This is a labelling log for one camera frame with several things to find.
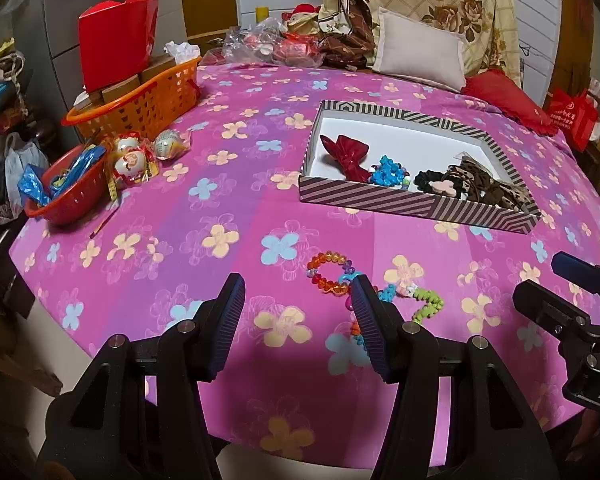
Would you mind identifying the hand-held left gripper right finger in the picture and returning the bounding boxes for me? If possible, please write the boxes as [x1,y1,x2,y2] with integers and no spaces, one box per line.
[350,275,546,480]

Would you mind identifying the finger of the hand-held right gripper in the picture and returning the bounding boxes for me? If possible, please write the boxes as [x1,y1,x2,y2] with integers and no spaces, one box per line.
[551,252,600,297]
[512,280,600,361]

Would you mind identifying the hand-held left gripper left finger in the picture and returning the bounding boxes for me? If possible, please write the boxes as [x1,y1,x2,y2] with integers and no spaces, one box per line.
[37,272,247,480]

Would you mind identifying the rainbow crystal bead bracelet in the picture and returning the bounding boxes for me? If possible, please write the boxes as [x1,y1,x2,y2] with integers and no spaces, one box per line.
[307,252,355,297]

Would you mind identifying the green spiral hair tie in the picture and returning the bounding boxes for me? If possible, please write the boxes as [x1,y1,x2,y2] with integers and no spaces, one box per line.
[397,284,444,325]

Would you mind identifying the leopard print hair bow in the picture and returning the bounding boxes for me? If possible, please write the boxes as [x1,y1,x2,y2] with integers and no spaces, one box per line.
[450,152,538,213]

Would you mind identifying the dark brown scrunchie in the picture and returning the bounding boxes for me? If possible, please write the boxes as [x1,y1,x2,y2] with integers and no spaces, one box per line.
[475,180,517,207]

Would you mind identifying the blue bead bracelet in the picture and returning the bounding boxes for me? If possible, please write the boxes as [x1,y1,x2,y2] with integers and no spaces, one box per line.
[370,156,412,188]

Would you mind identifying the black scrunchie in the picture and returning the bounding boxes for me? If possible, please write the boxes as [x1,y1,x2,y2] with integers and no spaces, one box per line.
[412,170,443,192]

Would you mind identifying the red satin bow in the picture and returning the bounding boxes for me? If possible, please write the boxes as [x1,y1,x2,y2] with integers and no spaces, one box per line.
[320,134,376,182]

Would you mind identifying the striped cardboard box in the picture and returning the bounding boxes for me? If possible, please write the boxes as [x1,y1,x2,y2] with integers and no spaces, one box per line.
[299,100,542,236]

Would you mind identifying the pink floral tablecloth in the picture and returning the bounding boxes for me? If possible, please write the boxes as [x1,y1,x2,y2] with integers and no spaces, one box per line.
[10,62,600,471]

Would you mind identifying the red pencil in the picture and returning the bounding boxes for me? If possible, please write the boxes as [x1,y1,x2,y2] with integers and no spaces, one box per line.
[90,205,118,239]

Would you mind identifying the red paper bag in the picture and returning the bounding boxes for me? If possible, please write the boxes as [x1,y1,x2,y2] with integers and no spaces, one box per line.
[547,87,600,151]

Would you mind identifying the wrapped toy eggs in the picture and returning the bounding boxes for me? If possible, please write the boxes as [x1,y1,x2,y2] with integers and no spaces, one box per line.
[115,150,148,186]

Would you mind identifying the silver ornament ball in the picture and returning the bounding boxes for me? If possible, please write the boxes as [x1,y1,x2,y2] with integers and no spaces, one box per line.
[152,130,182,161]

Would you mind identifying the red plastic basket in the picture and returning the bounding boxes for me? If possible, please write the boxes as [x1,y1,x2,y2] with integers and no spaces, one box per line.
[24,145,108,226]

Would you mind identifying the red frilled cushion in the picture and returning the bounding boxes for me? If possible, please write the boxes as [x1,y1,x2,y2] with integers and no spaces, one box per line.
[461,70,558,136]

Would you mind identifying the orange plastic basket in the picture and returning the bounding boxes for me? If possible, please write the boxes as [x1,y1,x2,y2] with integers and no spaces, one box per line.
[62,57,202,143]

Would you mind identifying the blue plastic wrapper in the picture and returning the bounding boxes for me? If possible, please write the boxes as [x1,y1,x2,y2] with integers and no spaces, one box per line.
[19,146,101,206]

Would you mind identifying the brown cardboard box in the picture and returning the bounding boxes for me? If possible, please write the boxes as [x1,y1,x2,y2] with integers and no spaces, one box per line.
[140,55,177,83]
[101,74,141,106]
[72,91,103,111]

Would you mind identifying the white plastic bag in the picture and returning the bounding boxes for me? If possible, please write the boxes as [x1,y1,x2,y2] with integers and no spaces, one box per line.
[4,132,48,206]

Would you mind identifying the white tissue paper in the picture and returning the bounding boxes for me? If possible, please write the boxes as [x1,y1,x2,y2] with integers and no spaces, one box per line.
[164,41,202,63]

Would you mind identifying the clear plastic bag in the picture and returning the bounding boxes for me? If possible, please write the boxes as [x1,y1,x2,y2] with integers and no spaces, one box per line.
[222,17,326,67]

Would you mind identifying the white pillow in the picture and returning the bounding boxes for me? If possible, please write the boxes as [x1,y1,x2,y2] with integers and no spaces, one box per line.
[372,7,466,92]

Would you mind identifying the red gift bag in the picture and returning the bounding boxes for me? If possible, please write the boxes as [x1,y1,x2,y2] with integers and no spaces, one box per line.
[78,0,159,93]

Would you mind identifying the plush toy with red hat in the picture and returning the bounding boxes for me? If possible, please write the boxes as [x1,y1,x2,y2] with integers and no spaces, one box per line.
[282,2,323,36]

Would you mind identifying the pile of colourful clutter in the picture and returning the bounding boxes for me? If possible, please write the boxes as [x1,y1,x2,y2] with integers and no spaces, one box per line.
[0,35,36,131]

